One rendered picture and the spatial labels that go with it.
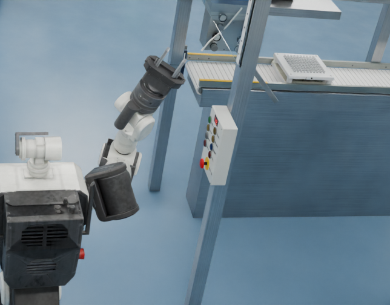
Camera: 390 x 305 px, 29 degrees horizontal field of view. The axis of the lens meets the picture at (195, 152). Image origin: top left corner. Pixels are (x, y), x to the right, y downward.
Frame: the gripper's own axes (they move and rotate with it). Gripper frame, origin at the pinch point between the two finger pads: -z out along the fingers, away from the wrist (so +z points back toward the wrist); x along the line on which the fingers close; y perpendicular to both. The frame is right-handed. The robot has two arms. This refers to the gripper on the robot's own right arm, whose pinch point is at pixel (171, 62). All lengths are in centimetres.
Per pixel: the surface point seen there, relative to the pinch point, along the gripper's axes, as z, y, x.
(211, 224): 96, 52, -54
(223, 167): 60, 45, -40
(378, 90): 61, 163, -98
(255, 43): 19, 64, -23
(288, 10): 40, 137, -34
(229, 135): 47, 47, -34
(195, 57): 94, 144, -13
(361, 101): 69, 159, -95
